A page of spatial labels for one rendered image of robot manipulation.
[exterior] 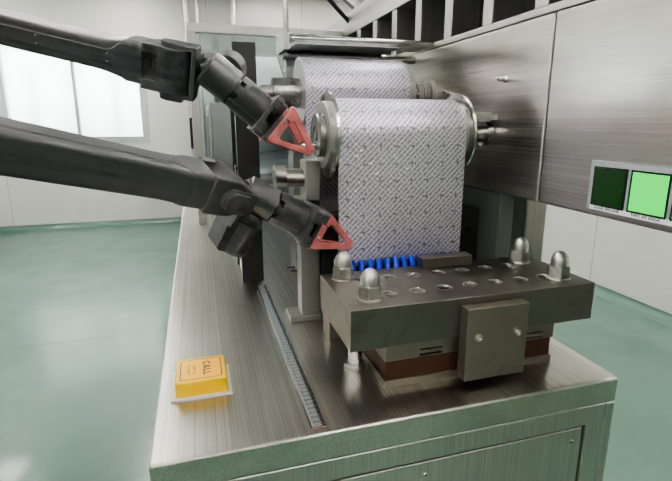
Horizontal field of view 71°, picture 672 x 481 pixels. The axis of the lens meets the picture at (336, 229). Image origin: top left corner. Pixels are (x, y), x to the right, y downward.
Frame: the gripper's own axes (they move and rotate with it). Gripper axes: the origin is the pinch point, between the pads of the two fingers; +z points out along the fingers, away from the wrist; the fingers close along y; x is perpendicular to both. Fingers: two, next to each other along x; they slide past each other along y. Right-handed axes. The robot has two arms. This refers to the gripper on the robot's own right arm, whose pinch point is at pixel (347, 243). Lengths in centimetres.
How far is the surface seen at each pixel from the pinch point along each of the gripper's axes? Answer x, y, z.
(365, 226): 4.1, 0.3, 1.4
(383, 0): 63, -63, 0
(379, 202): 8.9, 0.3, 1.5
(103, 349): -134, -199, -18
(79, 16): 48, -557, -190
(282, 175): 4.9, -7.6, -14.0
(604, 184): 25.4, 23.3, 19.8
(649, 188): 25.7, 30.1, 19.6
